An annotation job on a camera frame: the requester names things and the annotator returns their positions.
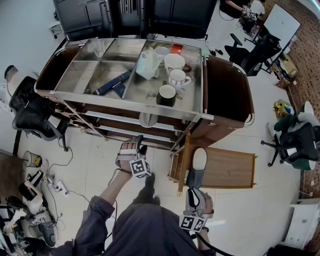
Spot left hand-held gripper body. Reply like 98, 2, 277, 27
114, 141, 153, 179

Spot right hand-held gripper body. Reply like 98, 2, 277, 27
178, 190, 208, 237

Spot light grey slipper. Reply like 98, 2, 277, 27
138, 112, 158, 128

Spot dark grey slipper white insole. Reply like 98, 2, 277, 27
186, 147, 209, 190

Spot metal and wood service cart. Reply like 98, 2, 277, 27
34, 37, 256, 153

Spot low wooden shoe rack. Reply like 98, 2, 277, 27
166, 134, 258, 197

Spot person's left forearm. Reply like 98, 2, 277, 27
98, 169, 133, 210

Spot person's right forearm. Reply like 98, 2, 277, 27
196, 226, 210, 251

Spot black cabinet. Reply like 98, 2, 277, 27
52, 0, 218, 42

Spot person's left hand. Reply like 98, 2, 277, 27
121, 141, 138, 151

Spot person's right hand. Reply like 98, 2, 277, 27
204, 192, 215, 219

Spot person's dark trousers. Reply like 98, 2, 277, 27
109, 184, 201, 256

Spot black mug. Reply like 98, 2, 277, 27
156, 81, 177, 108

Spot small dark blue box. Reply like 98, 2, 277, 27
112, 83, 126, 98

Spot long dark blue box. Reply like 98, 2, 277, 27
92, 70, 132, 96

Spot white striped mug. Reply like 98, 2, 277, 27
167, 68, 193, 92

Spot person's dark jacket sleeve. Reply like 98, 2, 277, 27
49, 196, 118, 256

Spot white power strip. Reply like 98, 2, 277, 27
44, 174, 69, 196

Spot large white bowl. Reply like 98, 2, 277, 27
163, 53, 186, 75

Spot plain white cup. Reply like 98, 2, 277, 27
154, 46, 171, 61

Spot black mesh office chair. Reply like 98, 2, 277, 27
9, 76, 71, 152

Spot dark green stool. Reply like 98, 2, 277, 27
289, 158, 316, 171

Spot grey round device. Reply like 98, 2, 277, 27
32, 221, 58, 248

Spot black office chair with clothes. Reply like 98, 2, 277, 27
261, 122, 320, 171

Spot colourful bag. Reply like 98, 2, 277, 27
273, 99, 293, 118

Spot brown wooden desk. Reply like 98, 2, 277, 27
0, 149, 25, 201

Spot white plastic chair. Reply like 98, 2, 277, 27
0, 83, 12, 111

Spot black office chair with armrests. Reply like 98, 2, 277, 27
224, 33, 282, 77

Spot cardboard box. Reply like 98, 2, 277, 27
281, 56, 299, 77

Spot whiteboard on stand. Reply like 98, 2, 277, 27
249, 3, 302, 57

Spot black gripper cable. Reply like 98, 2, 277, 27
194, 231, 236, 256

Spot black floor cable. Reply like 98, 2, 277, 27
47, 139, 74, 176

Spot wire wastebasket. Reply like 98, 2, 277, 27
23, 150, 43, 169

